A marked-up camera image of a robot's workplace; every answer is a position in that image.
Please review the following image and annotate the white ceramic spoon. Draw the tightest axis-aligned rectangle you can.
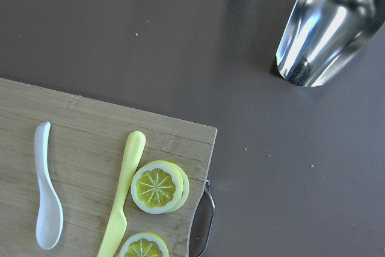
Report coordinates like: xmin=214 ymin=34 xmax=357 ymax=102
xmin=34 ymin=122 xmax=64 ymax=250

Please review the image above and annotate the yellow plastic knife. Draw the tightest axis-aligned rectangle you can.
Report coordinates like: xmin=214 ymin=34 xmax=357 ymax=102
xmin=97 ymin=131 xmax=146 ymax=257

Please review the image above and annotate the upper lemon slice stack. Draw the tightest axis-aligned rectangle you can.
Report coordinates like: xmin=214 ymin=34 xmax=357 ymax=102
xmin=131 ymin=160 xmax=190 ymax=214

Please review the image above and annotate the lower lemon slice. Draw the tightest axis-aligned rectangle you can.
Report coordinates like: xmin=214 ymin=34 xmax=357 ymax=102
xmin=118 ymin=232 xmax=169 ymax=257

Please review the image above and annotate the steel scoop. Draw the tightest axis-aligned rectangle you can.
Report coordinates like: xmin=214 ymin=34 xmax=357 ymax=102
xmin=276 ymin=0 xmax=384 ymax=87

